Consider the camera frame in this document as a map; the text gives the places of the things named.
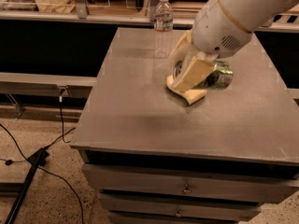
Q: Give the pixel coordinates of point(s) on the grey metal rail frame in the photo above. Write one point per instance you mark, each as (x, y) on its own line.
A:
(103, 11)

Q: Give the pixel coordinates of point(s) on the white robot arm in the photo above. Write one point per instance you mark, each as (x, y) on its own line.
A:
(251, 14)

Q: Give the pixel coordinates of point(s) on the black floor bar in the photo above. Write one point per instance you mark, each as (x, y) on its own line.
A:
(36, 160)

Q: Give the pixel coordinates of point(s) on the yellow sponge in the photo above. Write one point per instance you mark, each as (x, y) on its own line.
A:
(191, 96)

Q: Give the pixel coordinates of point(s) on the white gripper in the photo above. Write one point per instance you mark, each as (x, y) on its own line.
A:
(217, 28)

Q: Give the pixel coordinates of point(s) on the top drawer metal handle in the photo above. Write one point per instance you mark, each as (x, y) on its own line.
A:
(186, 189)

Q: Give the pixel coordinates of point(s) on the green soda can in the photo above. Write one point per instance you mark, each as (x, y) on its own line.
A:
(219, 79)

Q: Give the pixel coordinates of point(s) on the drawer metal handle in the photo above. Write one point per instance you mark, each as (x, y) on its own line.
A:
(178, 214)
(186, 189)

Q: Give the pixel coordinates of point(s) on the grey drawer cabinet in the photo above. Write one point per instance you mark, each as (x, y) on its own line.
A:
(237, 149)

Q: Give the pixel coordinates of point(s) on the grey metal bench beam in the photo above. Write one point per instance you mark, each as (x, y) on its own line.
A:
(46, 85)

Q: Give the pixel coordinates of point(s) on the clear plastic water bottle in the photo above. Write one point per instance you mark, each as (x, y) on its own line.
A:
(163, 27)

